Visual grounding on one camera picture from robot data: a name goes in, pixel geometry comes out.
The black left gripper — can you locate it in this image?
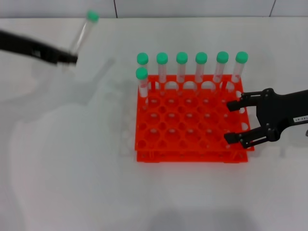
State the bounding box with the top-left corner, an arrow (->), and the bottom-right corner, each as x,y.
0,28 -> 78,65

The clear test tube green cap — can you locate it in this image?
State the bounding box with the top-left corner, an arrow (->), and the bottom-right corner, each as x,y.
135,67 -> 150,109
68,10 -> 100,55
136,52 -> 149,73
227,51 -> 249,94
176,51 -> 188,94
213,51 -> 229,96
156,52 -> 168,96
195,51 -> 208,94

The orange test tube rack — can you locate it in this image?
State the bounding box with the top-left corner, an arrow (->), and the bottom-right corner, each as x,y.
134,74 -> 255,164

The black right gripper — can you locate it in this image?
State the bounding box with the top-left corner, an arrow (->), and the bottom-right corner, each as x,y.
223,88 -> 308,150

